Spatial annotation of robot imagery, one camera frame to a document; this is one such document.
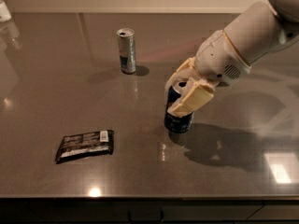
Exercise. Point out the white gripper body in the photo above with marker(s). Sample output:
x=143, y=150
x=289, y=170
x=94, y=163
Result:
x=218, y=60

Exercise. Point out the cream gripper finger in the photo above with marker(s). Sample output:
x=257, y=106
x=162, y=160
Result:
x=205, y=92
x=185, y=71

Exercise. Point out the blue pepsi can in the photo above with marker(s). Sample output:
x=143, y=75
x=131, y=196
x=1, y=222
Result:
x=172, y=123

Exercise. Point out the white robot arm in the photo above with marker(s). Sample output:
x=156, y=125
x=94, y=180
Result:
x=266, y=26

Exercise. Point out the silver red bull can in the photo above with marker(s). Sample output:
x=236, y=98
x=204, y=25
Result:
x=126, y=43

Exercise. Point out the black rxbar chocolate wrapper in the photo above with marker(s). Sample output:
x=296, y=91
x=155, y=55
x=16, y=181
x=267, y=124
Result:
x=82, y=145

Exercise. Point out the white container at corner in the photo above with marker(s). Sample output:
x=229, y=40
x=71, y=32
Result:
x=4, y=12

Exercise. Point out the dark drawer handle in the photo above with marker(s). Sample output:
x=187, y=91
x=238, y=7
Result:
x=145, y=217

